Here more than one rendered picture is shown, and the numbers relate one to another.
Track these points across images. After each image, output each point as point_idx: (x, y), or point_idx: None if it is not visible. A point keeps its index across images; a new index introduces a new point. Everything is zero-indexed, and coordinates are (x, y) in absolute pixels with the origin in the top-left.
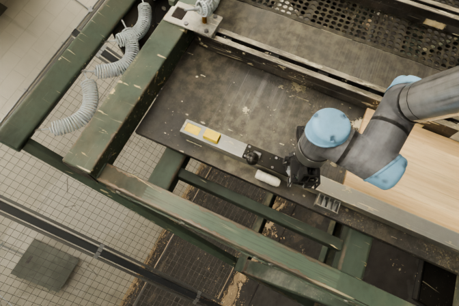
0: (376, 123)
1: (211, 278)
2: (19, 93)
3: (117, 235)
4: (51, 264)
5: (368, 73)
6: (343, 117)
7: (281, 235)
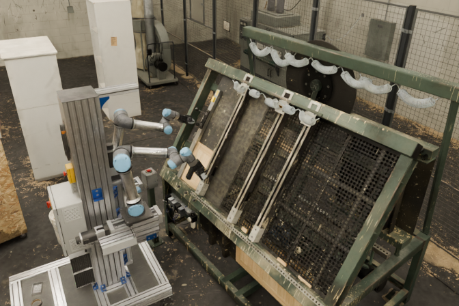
0: (164, 121)
1: (328, 151)
2: None
3: None
4: (379, 42)
5: (230, 158)
6: (164, 114)
7: (320, 188)
